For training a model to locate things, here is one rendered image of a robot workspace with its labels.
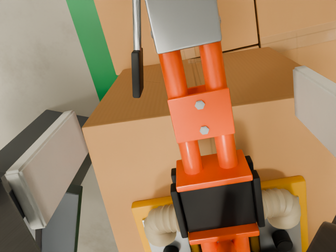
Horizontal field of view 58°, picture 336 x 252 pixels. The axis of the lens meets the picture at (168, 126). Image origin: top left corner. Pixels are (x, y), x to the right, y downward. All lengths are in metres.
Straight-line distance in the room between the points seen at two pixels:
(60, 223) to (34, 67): 0.86
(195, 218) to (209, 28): 0.21
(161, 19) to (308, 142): 0.33
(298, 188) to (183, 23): 0.35
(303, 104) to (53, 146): 0.13
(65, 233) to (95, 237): 1.07
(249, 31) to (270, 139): 0.42
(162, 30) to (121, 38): 0.57
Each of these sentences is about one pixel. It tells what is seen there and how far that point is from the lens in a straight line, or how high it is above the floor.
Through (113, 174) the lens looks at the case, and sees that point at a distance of 0.52.
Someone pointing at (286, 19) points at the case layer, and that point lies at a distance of 0.88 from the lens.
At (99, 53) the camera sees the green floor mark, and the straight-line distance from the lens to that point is 1.44.
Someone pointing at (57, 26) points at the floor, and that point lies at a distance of 1.47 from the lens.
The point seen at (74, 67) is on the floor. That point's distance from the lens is 1.48.
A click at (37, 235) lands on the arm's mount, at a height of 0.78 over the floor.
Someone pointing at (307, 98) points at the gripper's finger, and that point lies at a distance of 0.17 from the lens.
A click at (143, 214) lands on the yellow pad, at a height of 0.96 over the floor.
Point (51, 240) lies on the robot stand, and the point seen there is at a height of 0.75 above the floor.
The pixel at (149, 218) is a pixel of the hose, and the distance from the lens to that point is 0.47.
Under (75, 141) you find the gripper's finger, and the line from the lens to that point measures 0.18.
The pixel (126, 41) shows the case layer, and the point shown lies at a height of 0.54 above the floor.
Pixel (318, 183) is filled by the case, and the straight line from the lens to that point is 0.57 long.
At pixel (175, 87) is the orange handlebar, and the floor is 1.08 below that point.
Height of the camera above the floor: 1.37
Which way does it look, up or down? 66 degrees down
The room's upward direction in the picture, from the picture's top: 176 degrees counter-clockwise
